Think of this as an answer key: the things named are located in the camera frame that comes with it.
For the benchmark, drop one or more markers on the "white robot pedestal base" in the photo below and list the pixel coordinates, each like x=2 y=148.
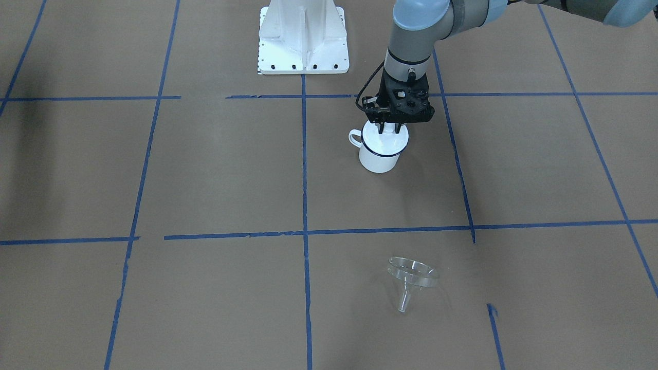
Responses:
x=302 y=37

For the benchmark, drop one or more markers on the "white enamel cup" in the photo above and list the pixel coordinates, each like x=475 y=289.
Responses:
x=378 y=153

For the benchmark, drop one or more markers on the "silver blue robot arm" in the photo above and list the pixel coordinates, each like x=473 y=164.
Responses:
x=418 y=25

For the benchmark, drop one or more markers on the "clear plastic funnel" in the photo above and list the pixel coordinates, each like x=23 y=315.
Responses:
x=413 y=275

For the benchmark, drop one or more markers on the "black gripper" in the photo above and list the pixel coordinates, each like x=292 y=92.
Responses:
x=384 y=126

